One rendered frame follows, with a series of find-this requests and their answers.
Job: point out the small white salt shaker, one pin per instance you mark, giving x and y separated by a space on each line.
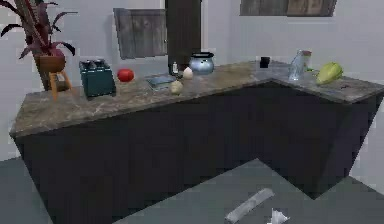
175 68

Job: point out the purple houseplant on wooden stand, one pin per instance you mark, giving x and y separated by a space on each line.
43 40

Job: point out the white crumpled paper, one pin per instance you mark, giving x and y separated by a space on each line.
277 217

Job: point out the brown wooden wall picture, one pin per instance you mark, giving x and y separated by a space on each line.
288 7

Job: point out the grey flat strip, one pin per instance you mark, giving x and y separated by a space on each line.
249 205

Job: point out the beige potato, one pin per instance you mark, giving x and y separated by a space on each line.
176 87

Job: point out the grey wooden wall picture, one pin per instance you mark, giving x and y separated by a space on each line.
141 32

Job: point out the dark brown room door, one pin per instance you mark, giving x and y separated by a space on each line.
184 31

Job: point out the clear jar with red lid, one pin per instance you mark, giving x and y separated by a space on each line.
307 59

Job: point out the clear glass bottle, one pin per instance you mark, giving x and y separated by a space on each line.
296 67

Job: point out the black cup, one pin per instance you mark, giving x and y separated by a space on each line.
264 62

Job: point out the white egg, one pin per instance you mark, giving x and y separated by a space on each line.
188 73

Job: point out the dark green toaster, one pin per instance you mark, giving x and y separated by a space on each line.
97 80

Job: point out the green lettuce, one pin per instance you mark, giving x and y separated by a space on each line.
329 73

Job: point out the dark marble-top kitchen counter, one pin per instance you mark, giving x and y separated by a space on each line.
166 140

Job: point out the silver kettle pot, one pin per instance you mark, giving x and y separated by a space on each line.
201 64

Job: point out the red tomato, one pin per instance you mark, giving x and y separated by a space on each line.
125 75

